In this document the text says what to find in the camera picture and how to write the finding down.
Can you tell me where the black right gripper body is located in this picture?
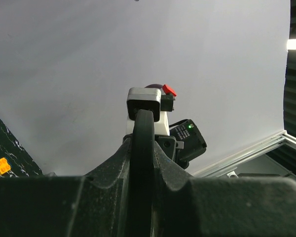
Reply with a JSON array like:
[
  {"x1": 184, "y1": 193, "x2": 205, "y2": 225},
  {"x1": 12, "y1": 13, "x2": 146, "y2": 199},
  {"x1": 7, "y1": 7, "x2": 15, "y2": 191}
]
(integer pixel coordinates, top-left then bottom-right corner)
[{"x1": 122, "y1": 133, "x2": 185, "y2": 163}]

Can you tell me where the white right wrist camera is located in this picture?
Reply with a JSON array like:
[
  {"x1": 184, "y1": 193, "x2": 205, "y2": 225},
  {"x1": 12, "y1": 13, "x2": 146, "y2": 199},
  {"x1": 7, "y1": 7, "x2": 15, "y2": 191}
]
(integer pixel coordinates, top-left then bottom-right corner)
[{"x1": 126, "y1": 84, "x2": 177, "y2": 136}]

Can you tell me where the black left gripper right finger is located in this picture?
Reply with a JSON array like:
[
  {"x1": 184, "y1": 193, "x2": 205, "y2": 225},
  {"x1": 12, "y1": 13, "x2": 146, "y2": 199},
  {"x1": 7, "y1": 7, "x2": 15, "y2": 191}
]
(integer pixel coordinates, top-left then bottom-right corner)
[{"x1": 151, "y1": 144, "x2": 296, "y2": 237}]

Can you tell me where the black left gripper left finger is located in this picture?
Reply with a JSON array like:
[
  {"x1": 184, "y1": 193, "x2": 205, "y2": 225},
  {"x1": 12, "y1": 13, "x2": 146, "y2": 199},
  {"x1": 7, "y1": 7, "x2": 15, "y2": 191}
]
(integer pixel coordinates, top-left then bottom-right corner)
[{"x1": 0, "y1": 139, "x2": 131, "y2": 237}]

